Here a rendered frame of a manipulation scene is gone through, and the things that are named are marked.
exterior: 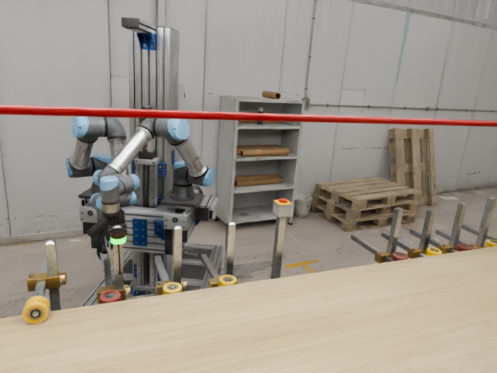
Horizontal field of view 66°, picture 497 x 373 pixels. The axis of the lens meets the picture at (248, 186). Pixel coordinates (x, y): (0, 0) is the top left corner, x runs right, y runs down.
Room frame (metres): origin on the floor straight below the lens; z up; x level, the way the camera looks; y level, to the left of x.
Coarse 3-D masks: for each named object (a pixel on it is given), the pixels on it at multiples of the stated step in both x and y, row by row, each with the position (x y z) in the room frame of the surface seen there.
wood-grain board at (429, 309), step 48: (240, 288) 1.47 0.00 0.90; (288, 288) 1.50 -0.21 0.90; (336, 288) 1.52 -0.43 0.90; (384, 288) 1.56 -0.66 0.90; (432, 288) 1.59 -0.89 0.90; (480, 288) 1.62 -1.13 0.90; (0, 336) 1.06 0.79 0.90; (48, 336) 1.08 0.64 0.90; (96, 336) 1.10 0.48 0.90; (144, 336) 1.11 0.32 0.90; (192, 336) 1.13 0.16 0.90; (240, 336) 1.15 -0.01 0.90; (288, 336) 1.17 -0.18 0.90; (336, 336) 1.19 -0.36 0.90; (384, 336) 1.21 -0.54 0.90; (432, 336) 1.23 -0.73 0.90; (480, 336) 1.25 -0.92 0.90
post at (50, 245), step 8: (48, 240) 1.36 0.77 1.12; (48, 248) 1.34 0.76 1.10; (48, 256) 1.33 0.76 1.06; (56, 256) 1.36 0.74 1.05; (48, 264) 1.33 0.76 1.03; (56, 264) 1.34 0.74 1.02; (48, 272) 1.33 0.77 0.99; (56, 272) 1.34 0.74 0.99; (56, 288) 1.34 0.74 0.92; (56, 296) 1.34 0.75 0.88; (56, 304) 1.34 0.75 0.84
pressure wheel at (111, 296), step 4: (104, 292) 1.35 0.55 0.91; (108, 292) 1.35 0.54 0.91; (112, 292) 1.36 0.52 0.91; (116, 292) 1.36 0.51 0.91; (100, 296) 1.32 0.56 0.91; (104, 296) 1.33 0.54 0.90; (108, 296) 1.33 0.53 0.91; (112, 296) 1.33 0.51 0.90; (116, 296) 1.33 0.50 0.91; (120, 296) 1.33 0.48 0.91; (100, 300) 1.31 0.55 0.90; (104, 300) 1.29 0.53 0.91; (108, 300) 1.30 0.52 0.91; (112, 300) 1.30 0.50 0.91; (116, 300) 1.31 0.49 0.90; (120, 300) 1.33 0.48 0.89
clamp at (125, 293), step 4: (124, 284) 1.48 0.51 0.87; (104, 288) 1.44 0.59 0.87; (108, 288) 1.44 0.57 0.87; (112, 288) 1.44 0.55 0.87; (124, 288) 1.45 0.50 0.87; (128, 288) 1.46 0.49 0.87; (100, 292) 1.40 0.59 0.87; (120, 292) 1.43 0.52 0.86; (124, 292) 1.44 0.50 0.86; (128, 292) 1.44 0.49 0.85; (124, 296) 1.44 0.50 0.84; (128, 296) 1.44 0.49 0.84
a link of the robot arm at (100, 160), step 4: (92, 156) 2.21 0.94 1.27; (96, 156) 2.20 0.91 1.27; (100, 156) 2.20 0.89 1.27; (104, 156) 2.23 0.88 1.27; (108, 156) 2.25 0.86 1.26; (92, 160) 2.18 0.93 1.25; (96, 160) 2.19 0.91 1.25; (100, 160) 2.19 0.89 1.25; (104, 160) 2.20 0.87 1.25; (108, 160) 2.22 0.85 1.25; (92, 164) 2.16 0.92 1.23; (96, 164) 2.18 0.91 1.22; (100, 164) 2.19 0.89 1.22; (104, 164) 2.20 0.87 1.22; (92, 168) 2.16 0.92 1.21; (96, 168) 2.17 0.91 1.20; (100, 168) 2.18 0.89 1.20; (92, 172) 2.16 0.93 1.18
